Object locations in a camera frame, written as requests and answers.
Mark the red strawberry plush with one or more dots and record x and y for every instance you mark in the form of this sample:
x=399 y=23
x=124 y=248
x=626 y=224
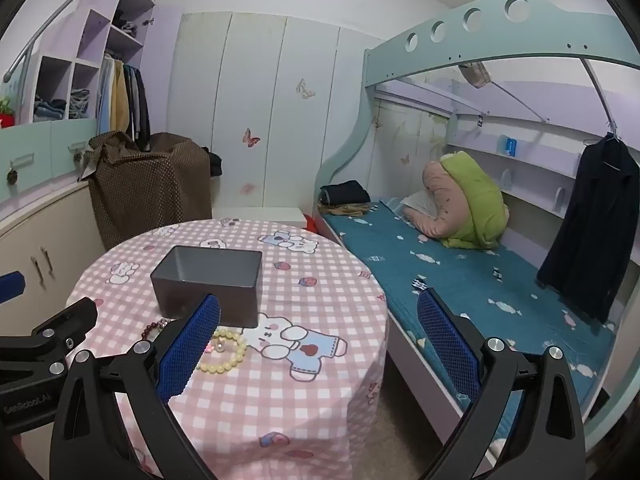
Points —
x=6 y=117

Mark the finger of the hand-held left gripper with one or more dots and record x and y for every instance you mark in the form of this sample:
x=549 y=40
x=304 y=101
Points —
x=10 y=286
x=60 y=325

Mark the red butterfly sticker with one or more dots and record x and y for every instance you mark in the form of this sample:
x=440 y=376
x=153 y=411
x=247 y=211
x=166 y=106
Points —
x=250 y=138

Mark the curved metal handrail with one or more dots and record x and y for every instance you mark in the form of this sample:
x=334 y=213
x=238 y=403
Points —
x=50 y=15

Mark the brown polka-dot bag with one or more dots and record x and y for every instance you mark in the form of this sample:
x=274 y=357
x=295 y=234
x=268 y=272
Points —
x=150 y=185

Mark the folded grey clothes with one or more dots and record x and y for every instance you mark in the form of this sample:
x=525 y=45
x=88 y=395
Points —
x=125 y=27

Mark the green and pink quilt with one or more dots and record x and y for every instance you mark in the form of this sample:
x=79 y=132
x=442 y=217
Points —
x=475 y=200

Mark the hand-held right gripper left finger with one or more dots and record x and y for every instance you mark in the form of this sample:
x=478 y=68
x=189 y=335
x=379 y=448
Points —
x=187 y=345

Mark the white pillow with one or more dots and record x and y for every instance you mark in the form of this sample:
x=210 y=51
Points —
x=420 y=202

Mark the small blue box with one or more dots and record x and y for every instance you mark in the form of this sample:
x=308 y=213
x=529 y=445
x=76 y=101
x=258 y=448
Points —
x=511 y=146

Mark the cream cupboard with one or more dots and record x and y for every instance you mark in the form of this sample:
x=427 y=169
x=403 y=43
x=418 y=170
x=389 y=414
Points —
x=55 y=230

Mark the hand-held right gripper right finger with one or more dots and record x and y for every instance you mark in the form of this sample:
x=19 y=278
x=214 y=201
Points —
x=447 y=345

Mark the tan hanging pouch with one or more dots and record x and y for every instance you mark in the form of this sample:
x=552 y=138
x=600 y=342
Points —
x=475 y=75

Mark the black cloth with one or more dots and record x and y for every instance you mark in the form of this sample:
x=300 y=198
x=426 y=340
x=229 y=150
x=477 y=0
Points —
x=215 y=162

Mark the pale pink butterfly sticker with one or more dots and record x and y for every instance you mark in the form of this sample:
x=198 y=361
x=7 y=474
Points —
x=247 y=189

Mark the folded blue jeans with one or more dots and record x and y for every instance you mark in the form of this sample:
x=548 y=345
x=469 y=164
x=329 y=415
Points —
x=50 y=110

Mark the red stool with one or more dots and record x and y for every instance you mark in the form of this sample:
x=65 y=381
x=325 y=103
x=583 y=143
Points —
x=310 y=224

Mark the metal bed support rod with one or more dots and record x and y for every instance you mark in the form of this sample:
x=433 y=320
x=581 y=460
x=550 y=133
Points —
x=600 y=95

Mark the white paper tag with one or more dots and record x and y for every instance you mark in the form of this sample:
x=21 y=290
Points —
x=87 y=170

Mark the purple open shelf wardrobe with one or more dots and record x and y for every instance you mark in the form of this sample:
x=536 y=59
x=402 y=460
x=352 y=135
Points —
x=95 y=35

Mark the teal bunk bed frame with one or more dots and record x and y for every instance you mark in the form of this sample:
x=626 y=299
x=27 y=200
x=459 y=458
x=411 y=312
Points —
x=450 y=40

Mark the beige butterfly sticker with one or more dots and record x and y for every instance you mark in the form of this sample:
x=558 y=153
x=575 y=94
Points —
x=305 y=90

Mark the white bedside shelf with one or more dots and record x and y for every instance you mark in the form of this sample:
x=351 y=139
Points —
x=535 y=160

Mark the white board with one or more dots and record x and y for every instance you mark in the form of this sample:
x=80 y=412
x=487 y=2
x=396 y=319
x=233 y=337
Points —
x=280 y=215

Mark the folded tan clothes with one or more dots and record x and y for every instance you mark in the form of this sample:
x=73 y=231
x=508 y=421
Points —
x=350 y=209

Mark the folded striped clothes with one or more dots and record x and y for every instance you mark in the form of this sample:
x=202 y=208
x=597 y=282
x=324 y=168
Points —
x=80 y=102

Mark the grey metal box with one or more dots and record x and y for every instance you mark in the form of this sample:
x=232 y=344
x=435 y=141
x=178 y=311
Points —
x=235 y=300

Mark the teal drawer unit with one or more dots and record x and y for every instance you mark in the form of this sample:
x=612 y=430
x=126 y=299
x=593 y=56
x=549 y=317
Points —
x=45 y=150

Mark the pink checked tablecloth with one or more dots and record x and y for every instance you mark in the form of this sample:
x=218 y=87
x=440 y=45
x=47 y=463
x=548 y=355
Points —
x=310 y=360

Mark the black hanging jacket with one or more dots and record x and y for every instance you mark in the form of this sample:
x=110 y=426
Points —
x=590 y=235

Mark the folded black clothes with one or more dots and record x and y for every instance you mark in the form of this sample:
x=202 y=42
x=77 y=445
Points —
x=345 y=191

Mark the row of hanging clothes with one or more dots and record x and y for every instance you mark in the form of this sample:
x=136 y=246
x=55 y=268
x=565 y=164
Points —
x=122 y=95

